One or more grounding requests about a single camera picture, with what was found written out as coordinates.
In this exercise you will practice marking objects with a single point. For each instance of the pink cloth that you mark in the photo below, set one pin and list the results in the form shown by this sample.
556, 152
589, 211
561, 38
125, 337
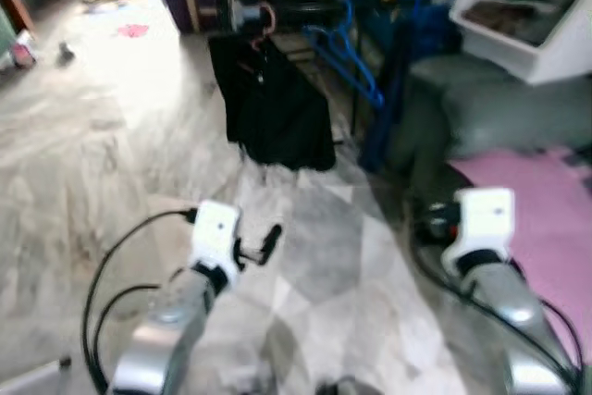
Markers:
132, 30

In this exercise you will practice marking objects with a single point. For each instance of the red and white toy car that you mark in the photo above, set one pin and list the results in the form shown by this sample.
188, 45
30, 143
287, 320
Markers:
23, 48

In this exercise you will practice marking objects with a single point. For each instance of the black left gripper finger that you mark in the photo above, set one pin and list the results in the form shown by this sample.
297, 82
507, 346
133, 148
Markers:
271, 242

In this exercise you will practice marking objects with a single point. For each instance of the black buttoned shirt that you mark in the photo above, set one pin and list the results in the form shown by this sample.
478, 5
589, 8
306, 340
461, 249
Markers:
268, 108

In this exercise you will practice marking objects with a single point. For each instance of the pink foam mat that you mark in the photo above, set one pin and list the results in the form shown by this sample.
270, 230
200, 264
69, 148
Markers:
546, 228

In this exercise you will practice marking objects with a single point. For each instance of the grey green sofa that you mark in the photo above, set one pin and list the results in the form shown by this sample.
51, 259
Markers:
499, 108

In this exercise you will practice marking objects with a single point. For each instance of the blue hanging garment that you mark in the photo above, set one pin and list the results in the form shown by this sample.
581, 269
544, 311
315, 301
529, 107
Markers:
393, 108

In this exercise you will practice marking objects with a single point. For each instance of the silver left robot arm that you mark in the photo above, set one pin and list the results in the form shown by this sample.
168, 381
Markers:
166, 339

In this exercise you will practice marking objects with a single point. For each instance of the red clothes hanger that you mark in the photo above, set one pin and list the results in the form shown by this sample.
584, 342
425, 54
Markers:
270, 18

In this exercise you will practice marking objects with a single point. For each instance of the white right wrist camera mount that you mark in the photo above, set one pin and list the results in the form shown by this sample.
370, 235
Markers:
486, 219

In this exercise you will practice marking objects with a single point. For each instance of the blue plastic hanger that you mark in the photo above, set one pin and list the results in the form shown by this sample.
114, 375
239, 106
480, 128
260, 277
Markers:
347, 62

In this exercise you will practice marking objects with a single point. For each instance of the large white open bin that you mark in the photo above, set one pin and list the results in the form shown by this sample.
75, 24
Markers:
536, 57

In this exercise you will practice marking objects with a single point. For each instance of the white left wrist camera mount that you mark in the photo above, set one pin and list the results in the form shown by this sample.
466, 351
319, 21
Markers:
215, 228

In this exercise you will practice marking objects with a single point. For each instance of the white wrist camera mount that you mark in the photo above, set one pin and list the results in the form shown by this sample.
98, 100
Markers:
215, 228
486, 219

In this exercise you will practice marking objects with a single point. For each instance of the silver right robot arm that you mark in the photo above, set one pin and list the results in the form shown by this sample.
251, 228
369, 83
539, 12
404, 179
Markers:
499, 293

